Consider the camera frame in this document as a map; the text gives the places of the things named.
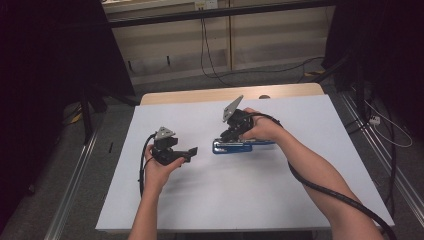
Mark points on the blue stapler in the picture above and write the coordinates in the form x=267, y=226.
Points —
x=230, y=148

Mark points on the black curtain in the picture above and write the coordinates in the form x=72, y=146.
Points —
x=40, y=83
x=393, y=50

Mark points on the white wall outlet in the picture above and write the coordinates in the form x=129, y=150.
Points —
x=206, y=4

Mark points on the person's left hand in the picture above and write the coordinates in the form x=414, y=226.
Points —
x=155, y=176

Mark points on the aluminium floor rail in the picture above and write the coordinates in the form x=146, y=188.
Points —
x=71, y=190
x=383, y=153

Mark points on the white table sheet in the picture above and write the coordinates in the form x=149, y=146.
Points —
x=233, y=200

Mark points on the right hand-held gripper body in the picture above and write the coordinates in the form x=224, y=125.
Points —
x=238, y=121

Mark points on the small black floor object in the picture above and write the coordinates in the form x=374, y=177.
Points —
x=110, y=147

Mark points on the person's right hand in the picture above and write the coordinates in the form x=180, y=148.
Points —
x=265, y=128

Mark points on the wooden table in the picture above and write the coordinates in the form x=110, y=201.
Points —
x=186, y=96

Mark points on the black metal stand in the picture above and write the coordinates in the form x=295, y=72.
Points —
x=359, y=90
x=87, y=113

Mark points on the white power strip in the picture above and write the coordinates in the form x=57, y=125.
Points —
x=374, y=120

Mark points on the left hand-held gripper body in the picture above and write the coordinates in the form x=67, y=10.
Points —
x=165, y=146

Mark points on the black horizontal bar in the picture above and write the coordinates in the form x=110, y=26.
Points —
x=216, y=13

